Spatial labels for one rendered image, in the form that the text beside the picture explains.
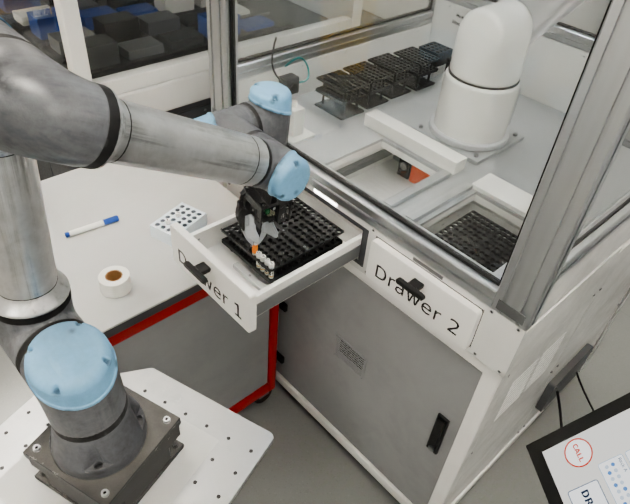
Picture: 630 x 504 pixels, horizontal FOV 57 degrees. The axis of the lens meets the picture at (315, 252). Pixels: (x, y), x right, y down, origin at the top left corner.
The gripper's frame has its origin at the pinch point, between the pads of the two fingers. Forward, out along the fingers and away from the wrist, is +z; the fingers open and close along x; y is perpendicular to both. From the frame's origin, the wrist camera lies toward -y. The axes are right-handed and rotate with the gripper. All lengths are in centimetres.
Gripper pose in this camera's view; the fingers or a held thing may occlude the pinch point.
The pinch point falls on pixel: (254, 236)
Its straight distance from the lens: 124.6
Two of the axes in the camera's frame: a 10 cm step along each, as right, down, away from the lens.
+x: 8.1, -3.1, 5.0
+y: 5.7, 5.9, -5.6
